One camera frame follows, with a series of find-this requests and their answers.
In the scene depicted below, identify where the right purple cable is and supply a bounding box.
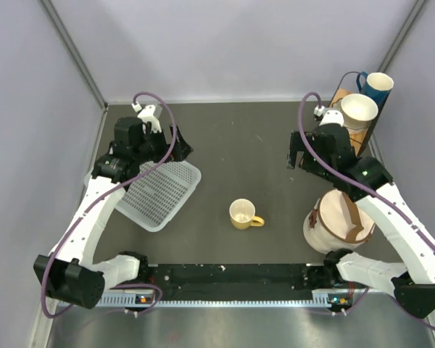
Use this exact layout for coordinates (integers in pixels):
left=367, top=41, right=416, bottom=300
left=298, top=91, right=435, bottom=334

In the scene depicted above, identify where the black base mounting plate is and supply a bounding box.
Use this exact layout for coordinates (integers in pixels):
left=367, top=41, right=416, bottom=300
left=108, top=262, right=356, bottom=301

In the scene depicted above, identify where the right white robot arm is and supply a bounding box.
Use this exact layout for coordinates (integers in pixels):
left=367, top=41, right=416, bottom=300
left=287, top=106, right=435, bottom=319

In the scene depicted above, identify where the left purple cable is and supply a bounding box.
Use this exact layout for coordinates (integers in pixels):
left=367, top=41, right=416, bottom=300
left=40, top=91, right=177, bottom=320

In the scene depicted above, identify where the white perforated plastic basket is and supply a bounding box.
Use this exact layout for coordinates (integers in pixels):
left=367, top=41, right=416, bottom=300
left=83, top=160, right=202, bottom=232

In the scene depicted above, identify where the blue white mug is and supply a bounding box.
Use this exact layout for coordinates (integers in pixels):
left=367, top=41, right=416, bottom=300
left=356, top=72, right=394, bottom=107

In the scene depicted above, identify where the purple cable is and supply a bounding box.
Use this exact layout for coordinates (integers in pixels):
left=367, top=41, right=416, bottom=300
left=40, top=91, right=177, bottom=320
left=298, top=91, right=435, bottom=334

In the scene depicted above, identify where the cream round laundry bag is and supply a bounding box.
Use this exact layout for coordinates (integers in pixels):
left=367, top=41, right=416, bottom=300
left=303, top=189, right=375, bottom=254

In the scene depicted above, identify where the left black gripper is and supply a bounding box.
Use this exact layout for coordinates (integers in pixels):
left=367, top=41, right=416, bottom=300
left=133, top=123, right=192, bottom=165

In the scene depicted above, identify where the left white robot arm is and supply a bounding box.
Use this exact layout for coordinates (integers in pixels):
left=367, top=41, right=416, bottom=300
left=33, top=103, right=192, bottom=309

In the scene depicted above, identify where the white ceramic bowl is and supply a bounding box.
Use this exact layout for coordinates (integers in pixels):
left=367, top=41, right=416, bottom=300
left=340, top=94, right=378, bottom=129

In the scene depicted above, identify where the grey slotted cable duct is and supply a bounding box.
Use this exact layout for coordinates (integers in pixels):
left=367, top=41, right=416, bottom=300
left=96, top=291, right=352, bottom=309

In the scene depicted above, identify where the yellow ceramic mug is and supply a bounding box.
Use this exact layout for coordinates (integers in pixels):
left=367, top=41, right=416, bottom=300
left=229, top=199, right=265, bottom=230

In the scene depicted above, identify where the black wire wooden rack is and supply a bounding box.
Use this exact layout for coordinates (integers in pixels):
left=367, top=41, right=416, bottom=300
left=329, top=71, right=386, bottom=155

